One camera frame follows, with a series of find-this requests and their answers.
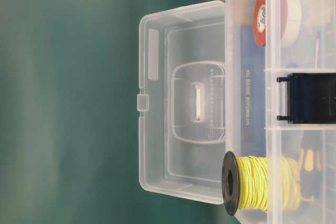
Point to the white tape roll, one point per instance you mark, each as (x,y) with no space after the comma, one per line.
(291,17)

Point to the yellow wire spool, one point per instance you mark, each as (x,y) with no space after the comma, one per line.
(245,183)

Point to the clear toolbox lid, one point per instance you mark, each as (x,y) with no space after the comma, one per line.
(181,101)

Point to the clear plastic toolbox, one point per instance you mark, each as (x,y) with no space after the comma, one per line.
(255,99)

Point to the black toolbox latch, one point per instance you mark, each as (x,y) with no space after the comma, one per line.
(310,98)

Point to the yellow black handled tool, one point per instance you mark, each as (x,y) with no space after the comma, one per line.
(310,174)

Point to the red tape roll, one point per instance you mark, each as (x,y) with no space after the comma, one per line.
(259,21)

